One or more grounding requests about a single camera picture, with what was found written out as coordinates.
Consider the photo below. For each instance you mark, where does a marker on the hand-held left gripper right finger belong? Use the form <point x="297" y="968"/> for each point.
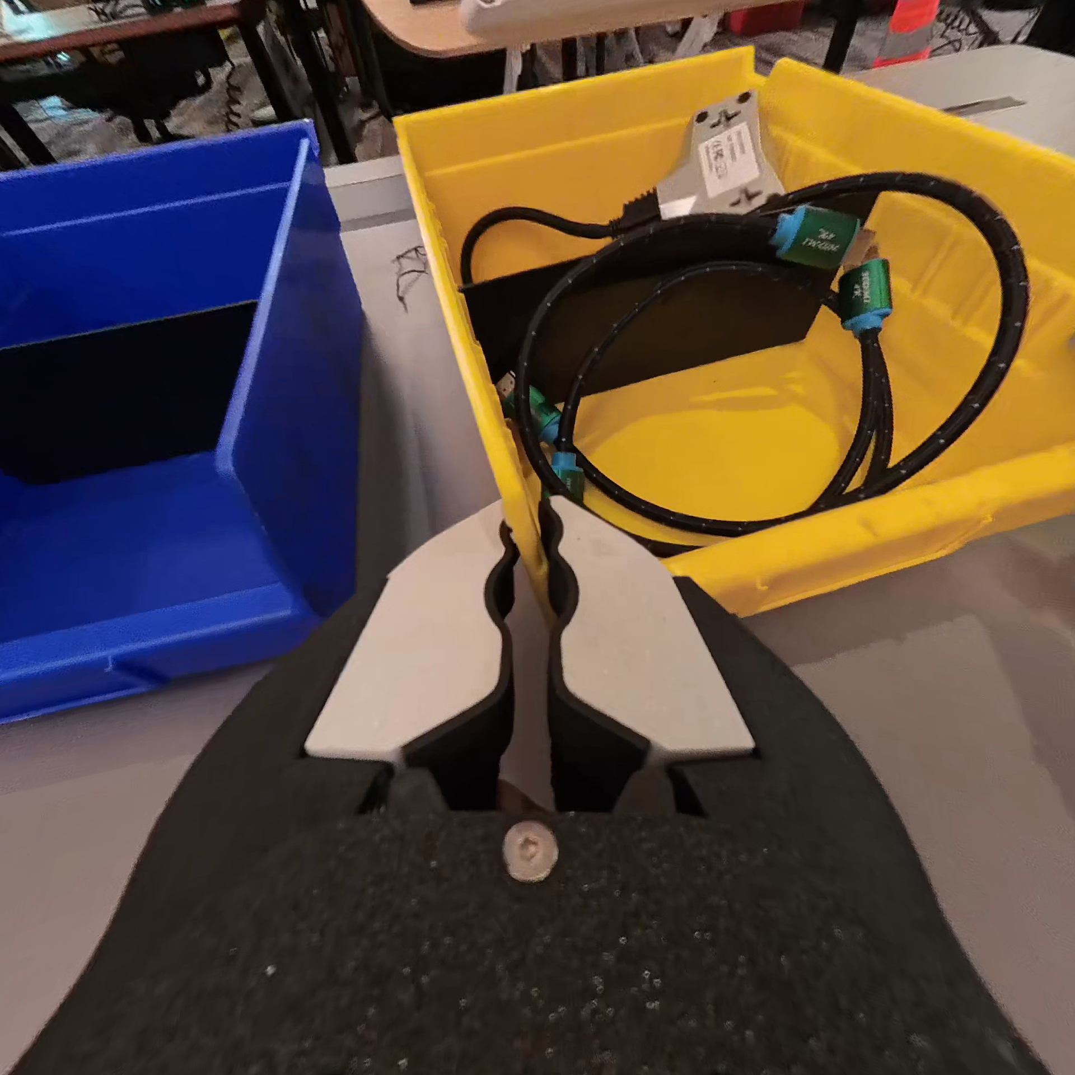
<point x="647" y="663"/>

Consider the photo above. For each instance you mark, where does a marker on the orange traffic cone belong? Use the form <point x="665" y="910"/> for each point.
<point x="907" y="25"/>

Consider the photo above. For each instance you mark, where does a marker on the blue plastic bin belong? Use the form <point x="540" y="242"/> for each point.
<point x="277" y="336"/>

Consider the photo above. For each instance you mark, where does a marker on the yellow plastic bin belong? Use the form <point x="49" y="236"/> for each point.
<point x="714" y="420"/>

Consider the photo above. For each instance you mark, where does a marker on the black bin divider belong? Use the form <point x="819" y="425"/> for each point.
<point x="126" y="386"/>
<point x="638" y="336"/>

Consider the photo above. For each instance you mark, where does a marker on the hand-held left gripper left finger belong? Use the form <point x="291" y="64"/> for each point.
<point x="411" y="663"/>

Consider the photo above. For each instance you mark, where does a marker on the black board with wooden rim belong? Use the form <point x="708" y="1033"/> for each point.
<point x="420" y="29"/>

